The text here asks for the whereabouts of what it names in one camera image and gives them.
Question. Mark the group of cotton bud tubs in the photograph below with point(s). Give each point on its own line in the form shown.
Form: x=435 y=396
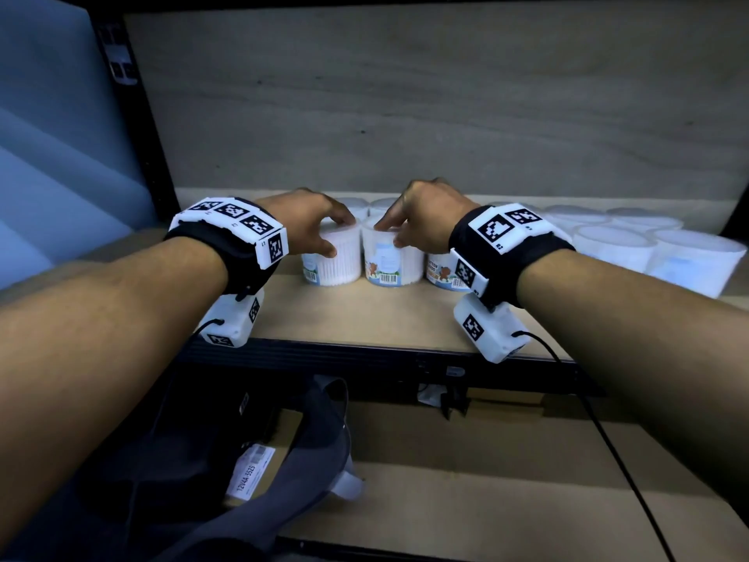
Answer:
x=696 y=263

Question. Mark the cotton bud tub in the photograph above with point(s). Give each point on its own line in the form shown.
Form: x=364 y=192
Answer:
x=336 y=269
x=392 y=266

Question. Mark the dark grey plastic bag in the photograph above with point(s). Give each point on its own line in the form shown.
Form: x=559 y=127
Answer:
x=310 y=474

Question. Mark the white crumpled paper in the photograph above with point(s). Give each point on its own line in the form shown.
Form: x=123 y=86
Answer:
x=432 y=396

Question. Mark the person's left hand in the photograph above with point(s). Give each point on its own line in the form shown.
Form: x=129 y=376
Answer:
x=298 y=219

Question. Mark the person's left forearm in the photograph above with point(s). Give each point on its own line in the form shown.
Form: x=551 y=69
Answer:
x=88 y=357

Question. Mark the black metal wooden shelf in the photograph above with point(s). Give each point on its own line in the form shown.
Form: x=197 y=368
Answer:
x=363 y=316

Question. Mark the brown carton with white label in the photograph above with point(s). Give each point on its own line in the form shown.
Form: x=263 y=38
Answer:
x=250 y=472

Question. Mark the person's right hand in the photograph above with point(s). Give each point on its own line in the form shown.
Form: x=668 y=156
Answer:
x=433 y=213

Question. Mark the person's right forearm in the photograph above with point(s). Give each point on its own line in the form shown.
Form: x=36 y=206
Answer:
x=643 y=357

